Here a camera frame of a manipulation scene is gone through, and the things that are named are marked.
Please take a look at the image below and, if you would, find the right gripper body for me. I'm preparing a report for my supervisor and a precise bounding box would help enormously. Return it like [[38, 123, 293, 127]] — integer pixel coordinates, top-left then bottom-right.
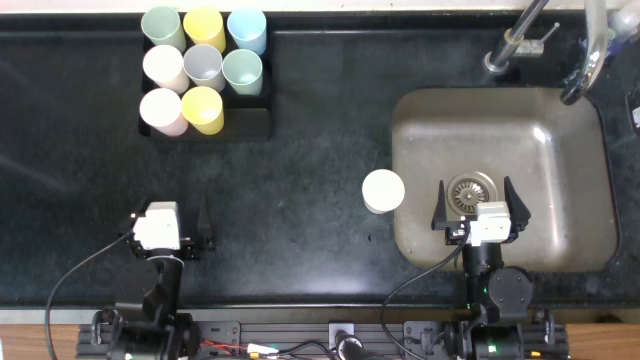
[[442, 220, 524, 248]]

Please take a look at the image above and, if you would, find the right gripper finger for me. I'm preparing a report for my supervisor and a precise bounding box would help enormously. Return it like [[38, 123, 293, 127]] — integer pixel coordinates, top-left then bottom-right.
[[431, 179, 449, 231], [502, 175, 533, 230]]

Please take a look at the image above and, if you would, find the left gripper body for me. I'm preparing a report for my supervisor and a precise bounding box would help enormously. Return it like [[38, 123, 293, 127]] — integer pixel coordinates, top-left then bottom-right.
[[127, 232, 217, 261]]

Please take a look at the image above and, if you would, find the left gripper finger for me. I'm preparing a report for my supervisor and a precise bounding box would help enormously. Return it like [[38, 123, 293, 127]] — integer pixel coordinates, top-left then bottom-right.
[[119, 196, 149, 234], [196, 195, 218, 251]]

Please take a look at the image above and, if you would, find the pink cup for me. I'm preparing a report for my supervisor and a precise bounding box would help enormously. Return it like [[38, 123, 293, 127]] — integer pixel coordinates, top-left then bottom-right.
[[142, 43, 191, 95], [138, 87, 190, 138]]

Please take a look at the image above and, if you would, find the white cup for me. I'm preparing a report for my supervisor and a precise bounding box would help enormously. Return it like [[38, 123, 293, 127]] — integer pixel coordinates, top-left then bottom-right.
[[361, 168, 407, 215]]

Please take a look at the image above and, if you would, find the steel sink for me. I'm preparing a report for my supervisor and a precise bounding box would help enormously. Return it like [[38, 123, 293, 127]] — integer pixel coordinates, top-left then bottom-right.
[[391, 87, 621, 274]]

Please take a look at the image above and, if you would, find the black tray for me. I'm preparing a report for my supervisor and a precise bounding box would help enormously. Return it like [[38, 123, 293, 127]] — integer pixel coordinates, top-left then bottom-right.
[[138, 9, 274, 142]]

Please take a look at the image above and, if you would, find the yellow cup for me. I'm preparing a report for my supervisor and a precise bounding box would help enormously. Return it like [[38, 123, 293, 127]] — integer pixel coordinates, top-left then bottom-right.
[[182, 5, 227, 54], [180, 85, 225, 136]]

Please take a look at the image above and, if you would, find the green cup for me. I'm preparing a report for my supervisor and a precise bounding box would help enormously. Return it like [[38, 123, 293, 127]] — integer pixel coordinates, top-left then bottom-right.
[[140, 5, 187, 54], [221, 48, 264, 96]]

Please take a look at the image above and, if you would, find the grey cup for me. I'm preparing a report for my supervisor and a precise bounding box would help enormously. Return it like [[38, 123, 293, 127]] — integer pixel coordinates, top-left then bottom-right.
[[182, 43, 226, 93]]

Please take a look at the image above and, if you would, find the steel tap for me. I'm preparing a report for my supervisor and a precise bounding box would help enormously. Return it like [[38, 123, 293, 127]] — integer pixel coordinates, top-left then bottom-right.
[[482, 0, 614, 106]]

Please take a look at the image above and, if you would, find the blue cup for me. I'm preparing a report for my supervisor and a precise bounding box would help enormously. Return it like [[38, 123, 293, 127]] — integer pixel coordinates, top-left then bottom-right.
[[226, 6, 268, 56]]

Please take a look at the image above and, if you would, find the blue soap bottle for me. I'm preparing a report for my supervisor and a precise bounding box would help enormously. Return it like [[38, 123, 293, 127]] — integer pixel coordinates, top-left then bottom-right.
[[579, 2, 640, 59]]

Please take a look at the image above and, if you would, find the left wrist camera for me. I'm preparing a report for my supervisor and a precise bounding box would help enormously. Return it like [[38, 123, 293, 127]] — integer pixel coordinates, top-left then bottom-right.
[[132, 201, 182, 251]]

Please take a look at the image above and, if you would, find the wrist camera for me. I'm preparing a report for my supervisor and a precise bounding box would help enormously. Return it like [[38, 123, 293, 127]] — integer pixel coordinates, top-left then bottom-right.
[[468, 201, 512, 247], [132, 201, 182, 251]]

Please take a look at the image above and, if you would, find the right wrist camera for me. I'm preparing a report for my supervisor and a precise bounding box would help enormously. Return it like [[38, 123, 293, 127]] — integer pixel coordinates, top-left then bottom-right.
[[468, 201, 512, 247]]

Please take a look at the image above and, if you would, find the black cable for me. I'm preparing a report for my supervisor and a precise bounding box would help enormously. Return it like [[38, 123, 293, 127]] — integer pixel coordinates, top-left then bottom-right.
[[43, 230, 135, 360], [378, 230, 474, 360]]

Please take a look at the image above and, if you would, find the mounting rail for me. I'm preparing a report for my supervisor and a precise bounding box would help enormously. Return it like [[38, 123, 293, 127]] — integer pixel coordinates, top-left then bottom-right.
[[74, 309, 571, 360]]

